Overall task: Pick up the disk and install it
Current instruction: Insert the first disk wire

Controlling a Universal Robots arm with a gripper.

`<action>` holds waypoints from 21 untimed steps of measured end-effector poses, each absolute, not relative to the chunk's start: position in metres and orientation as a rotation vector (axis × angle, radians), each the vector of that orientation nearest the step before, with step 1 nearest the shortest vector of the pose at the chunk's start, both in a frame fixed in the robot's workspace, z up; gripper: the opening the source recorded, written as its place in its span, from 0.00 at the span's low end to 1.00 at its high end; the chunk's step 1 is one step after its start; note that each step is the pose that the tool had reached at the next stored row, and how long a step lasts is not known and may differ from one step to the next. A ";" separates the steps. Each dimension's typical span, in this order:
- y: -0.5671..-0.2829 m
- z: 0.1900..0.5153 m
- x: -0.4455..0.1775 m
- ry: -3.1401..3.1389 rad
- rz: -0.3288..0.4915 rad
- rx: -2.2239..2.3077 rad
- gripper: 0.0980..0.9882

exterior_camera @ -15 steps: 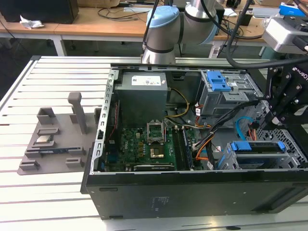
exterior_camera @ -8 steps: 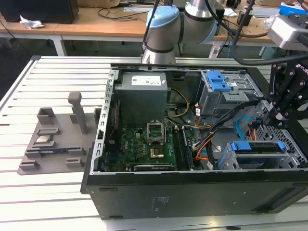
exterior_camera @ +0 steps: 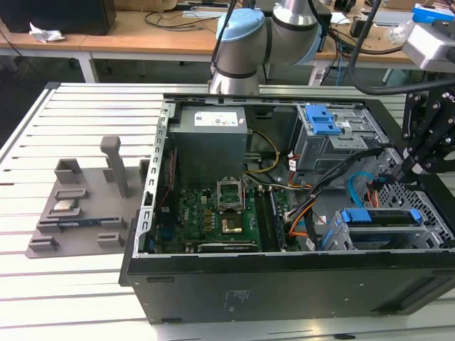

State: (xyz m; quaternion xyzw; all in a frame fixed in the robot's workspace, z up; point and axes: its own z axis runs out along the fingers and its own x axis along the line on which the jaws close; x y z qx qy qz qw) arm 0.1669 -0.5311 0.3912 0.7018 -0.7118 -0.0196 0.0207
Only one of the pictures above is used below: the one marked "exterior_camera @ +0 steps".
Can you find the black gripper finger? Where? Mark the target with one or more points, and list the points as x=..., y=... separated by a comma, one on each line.
x=416, y=120
x=439, y=156

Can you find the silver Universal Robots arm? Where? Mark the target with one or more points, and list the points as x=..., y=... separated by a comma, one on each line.
x=245, y=46

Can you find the grey metal disk bay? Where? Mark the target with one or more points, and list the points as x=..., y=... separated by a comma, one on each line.
x=391, y=238

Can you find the wooden desk with clutter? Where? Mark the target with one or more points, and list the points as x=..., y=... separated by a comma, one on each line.
x=384, y=53

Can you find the crumpled clear plastic bag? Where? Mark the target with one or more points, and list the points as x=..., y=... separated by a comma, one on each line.
x=398, y=33

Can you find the blue plastic drive latch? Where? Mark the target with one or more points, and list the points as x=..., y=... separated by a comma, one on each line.
x=321, y=119

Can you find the grey metal drive cage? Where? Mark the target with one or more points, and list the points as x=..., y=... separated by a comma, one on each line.
x=320, y=149

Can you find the blue cardboard box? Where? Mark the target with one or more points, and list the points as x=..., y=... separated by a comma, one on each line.
x=432, y=14

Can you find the white power strip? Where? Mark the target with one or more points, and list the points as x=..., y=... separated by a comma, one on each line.
x=319, y=76

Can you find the small black box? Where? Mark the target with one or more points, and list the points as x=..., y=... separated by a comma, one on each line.
x=357, y=27

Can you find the RAM stick in slot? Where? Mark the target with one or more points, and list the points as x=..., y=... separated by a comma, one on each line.
x=278, y=220

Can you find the black open PC case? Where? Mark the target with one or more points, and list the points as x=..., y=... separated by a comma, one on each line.
x=284, y=291

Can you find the grey power supply unit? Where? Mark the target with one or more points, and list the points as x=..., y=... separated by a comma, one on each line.
x=208, y=149

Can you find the CPU socket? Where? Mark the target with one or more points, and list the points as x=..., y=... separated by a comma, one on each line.
x=230, y=226

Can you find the black graphics card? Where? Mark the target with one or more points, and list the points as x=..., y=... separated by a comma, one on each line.
x=227, y=247

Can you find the green motherboard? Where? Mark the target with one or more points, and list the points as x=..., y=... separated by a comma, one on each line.
x=199, y=216

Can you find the wooden desk white legs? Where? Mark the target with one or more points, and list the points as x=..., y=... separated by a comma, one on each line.
x=106, y=42

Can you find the grey parts rack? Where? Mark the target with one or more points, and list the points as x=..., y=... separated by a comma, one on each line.
x=89, y=209

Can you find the silver CPU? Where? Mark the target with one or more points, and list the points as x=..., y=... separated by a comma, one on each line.
x=64, y=206

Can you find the large black box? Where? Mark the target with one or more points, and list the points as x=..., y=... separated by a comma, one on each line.
x=57, y=16

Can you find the crumpled white tissue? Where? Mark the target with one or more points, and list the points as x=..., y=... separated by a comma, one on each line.
x=44, y=33

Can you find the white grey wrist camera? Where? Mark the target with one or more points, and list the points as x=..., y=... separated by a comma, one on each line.
x=426, y=46

